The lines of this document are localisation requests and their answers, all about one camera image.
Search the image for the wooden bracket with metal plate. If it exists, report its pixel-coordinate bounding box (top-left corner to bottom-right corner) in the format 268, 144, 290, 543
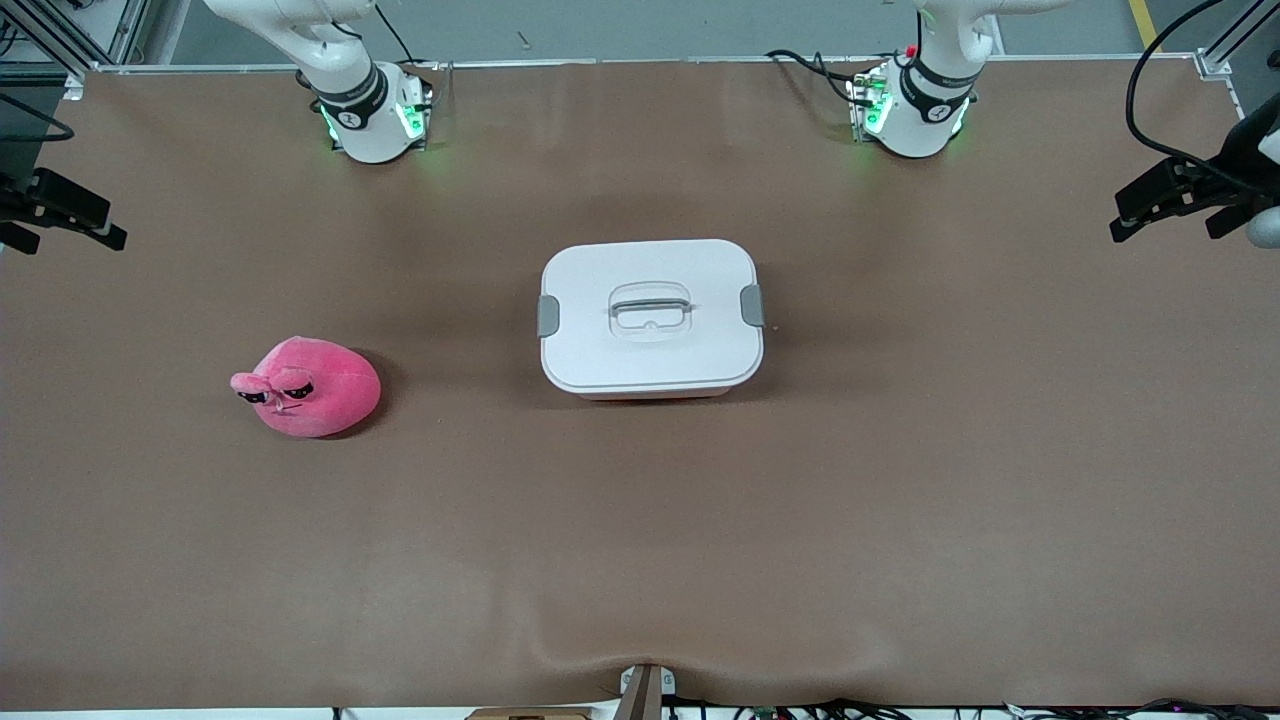
617, 663, 677, 720

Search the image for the pink plastic box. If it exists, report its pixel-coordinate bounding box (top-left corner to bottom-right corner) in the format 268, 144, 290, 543
575, 387, 736, 402

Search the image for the brown table cover sheet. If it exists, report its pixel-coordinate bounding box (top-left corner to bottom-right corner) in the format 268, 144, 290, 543
0, 58, 1280, 713

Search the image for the black arm base cable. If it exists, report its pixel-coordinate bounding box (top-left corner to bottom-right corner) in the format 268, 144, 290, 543
373, 3, 441, 76
765, 48, 881, 106

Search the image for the black right arm base cable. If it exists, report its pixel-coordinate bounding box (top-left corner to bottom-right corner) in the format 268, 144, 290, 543
373, 3, 441, 76

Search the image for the pink plush toy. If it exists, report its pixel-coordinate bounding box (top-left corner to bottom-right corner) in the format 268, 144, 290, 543
230, 336, 382, 439

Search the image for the white box lid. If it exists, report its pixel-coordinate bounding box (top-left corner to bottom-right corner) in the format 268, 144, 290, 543
537, 238, 766, 393

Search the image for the aluminium frame post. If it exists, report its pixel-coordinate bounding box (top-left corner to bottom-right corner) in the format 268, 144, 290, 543
1198, 0, 1280, 83
0, 0, 191, 76

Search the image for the black left arm base cable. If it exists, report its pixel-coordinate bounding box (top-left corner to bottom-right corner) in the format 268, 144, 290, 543
765, 48, 881, 106

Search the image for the aluminium table edge rail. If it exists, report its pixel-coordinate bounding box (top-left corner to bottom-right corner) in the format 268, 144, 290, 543
65, 55, 1216, 76

